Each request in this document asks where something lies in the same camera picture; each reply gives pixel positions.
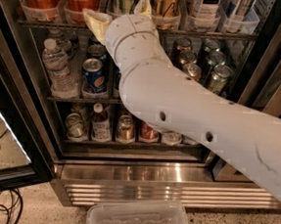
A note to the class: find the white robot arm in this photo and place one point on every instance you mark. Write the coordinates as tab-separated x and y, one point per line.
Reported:
157	92

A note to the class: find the open glass fridge door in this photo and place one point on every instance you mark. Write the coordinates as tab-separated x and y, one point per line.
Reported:
17	114

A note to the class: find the white blue can top shelf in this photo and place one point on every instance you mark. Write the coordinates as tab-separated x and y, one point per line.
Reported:
202	14

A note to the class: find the silver can bottom left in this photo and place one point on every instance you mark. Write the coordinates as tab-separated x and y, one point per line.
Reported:
75	126

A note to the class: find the steel fridge base grille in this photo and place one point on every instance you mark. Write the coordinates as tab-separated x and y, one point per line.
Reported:
91	182

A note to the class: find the top wire shelf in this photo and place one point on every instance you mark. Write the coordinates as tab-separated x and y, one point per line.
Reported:
213	35

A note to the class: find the yellow green can top shelf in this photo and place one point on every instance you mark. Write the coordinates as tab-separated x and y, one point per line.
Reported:
165	13

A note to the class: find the red can bottom shelf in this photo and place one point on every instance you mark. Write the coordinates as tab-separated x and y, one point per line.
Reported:
147	134

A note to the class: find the wire shelf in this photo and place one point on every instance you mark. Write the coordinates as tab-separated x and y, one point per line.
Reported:
87	100
213	35

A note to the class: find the clear plastic bin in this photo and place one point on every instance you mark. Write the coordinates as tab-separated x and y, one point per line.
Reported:
142	212

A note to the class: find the clear water bottle middle shelf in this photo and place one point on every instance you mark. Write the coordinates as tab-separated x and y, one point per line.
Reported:
55	60

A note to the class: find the gold soda can front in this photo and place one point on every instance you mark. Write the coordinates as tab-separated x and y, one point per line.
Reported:
193	71

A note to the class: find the gold can bottom shelf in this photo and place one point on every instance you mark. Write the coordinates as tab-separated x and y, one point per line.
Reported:
125	129

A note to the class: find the middle wire shelf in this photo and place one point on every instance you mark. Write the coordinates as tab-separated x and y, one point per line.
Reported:
87	100

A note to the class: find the blue white can far right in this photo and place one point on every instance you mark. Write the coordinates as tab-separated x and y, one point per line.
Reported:
238	16

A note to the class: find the water bottle bottom shelf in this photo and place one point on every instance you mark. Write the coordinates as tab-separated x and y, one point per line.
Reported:
171	138

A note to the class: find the green soda can front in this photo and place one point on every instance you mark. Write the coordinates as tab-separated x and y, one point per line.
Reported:
218	78

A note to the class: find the brown drink bottle bottom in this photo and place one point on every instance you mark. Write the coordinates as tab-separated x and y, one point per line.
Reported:
101	129

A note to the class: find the blue pepsi can front left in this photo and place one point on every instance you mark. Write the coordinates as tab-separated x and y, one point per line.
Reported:
94	83

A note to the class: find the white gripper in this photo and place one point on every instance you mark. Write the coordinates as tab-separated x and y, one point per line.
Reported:
129	26

